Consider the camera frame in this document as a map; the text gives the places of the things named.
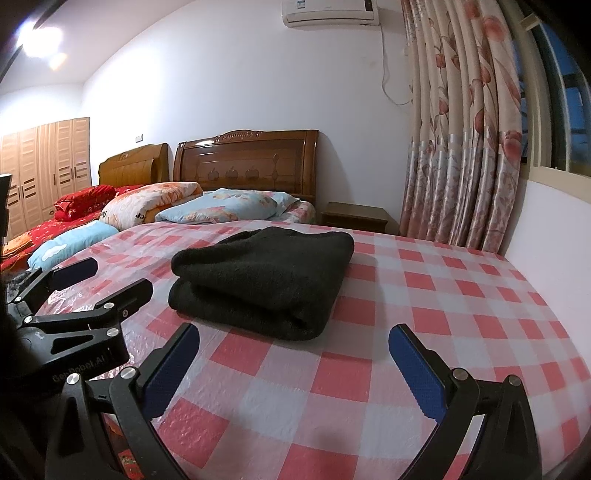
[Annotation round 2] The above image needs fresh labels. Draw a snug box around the plain wooden headboard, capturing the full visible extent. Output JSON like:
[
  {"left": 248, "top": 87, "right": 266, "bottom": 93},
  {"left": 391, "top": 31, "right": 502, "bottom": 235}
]
[{"left": 98, "top": 143, "right": 171, "bottom": 189}]

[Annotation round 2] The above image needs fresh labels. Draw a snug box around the blue floral folded quilt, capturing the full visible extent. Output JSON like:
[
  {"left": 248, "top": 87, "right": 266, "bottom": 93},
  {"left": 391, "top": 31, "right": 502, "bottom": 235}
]
[{"left": 156, "top": 188, "right": 301, "bottom": 226}]

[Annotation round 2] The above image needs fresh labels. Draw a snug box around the orange folded cloth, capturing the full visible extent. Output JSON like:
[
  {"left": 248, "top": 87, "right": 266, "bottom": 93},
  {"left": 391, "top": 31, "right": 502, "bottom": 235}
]
[{"left": 2, "top": 233, "right": 33, "bottom": 257}]

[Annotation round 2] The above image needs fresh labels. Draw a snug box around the pink checkered plastic cover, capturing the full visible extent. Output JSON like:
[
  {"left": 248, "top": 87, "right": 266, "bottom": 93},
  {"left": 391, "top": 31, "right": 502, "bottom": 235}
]
[{"left": 34, "top": 220, "right": 591, "bottom": 480}]

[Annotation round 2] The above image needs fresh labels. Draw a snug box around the orange floral pillow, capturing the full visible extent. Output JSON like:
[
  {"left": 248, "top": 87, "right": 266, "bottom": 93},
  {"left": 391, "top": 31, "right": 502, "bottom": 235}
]
[{"left": 99, "top": 181, "right": 204, "bottom": 232}]

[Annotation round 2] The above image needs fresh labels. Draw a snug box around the red bed sheet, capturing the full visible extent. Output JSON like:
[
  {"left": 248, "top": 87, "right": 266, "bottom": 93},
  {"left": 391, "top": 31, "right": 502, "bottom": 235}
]
[{"left": 0, "top": 184, "right": 145, "bottom": 271}]

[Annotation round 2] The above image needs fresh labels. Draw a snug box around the red folded quilt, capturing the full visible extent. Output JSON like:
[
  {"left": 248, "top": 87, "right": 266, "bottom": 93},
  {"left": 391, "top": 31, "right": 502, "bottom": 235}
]
[{"left": 53, "top": 185, "right": 117, "bottom": 220}]

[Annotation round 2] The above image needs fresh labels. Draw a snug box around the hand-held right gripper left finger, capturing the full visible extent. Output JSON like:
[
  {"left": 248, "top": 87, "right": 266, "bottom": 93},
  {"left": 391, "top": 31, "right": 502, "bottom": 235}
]
[{"left": 44, "top": 322, "right": 201, "bottom": 480}]

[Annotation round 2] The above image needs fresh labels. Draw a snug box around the window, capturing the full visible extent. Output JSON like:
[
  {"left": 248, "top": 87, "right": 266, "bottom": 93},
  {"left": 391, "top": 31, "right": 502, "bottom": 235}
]
[{"left": 501, "top": 0, "right": 591, "bottom": 205}]

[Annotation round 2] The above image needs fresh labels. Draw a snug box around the white air conditioner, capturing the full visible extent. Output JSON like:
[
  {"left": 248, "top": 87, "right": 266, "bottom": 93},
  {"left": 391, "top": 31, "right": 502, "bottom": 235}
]
[{"left": 281, "top": 0, "right": 380, "bottom": 27}]

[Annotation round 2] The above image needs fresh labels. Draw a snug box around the light wooden wardrobe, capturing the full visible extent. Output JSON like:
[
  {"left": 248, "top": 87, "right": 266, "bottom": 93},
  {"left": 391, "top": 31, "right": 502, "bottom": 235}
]
[{"left": 0, "top": 117, "right": 92, "bottom": 241}]

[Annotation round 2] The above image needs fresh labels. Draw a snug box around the wooden nightstand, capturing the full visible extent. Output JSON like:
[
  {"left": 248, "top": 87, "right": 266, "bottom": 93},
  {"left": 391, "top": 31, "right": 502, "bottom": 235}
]
[{"left": 321, "top": 202, "right": 389, "bottom": 234}]

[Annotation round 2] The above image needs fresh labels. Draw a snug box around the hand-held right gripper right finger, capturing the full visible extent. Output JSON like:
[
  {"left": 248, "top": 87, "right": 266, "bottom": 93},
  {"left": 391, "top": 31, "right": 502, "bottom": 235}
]
[{"left": 388, "top": 324, "right": 542, "bottom": 480}]

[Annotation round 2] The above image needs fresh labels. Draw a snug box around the white power cable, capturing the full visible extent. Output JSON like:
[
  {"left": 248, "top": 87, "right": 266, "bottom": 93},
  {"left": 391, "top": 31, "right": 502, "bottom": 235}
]
[{"left": 379, "top": 25, "right": 413, "bottom": 106}]

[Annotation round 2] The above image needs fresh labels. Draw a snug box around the dark green towel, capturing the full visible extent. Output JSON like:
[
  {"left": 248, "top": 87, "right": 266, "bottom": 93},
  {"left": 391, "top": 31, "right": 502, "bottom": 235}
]
[{"left": 167, "top": 226, "right": 355, "bottom": 341}]

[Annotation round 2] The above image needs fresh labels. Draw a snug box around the carved wooden headboard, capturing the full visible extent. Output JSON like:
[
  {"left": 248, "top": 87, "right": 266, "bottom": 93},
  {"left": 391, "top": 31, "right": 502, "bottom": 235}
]
[{"left": 173, "top": 130, "right": 320, "bottom": 208}]

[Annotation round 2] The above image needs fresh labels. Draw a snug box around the blue floral bed sheet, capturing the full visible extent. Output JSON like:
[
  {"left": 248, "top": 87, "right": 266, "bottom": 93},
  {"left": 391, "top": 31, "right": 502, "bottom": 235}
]
[{"left": 276, "top": 199, "right": 317, "bottom": 226}]

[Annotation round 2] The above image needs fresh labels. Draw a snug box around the ceiling light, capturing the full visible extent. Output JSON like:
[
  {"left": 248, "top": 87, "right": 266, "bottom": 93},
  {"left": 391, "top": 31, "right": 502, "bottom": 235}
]
[{"left": 18, "top": 13, "right": 71, "bottom": 71}]

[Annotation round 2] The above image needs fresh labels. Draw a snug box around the beige floral curtain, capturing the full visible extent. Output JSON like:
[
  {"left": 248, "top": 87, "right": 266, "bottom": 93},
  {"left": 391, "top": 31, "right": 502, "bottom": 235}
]
[{"left": 399, "top": 0, "right": 525, "bottom": 254}]

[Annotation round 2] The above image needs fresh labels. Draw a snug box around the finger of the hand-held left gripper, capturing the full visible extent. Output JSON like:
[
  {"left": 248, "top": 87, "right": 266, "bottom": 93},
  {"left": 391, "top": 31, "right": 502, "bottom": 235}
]
[
  {"left": 28, "top": 278, "right": 154, "bottom": 357},
  {"left": 9, "top": 257, "right": 99, "bottom": 319}
]

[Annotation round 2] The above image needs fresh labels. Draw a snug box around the blue cloud print pillow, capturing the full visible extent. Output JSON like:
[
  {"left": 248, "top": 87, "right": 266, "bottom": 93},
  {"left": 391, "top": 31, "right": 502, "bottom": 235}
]
[{"left": 27, "top": 220, "right": 120, "bottom": 271}]

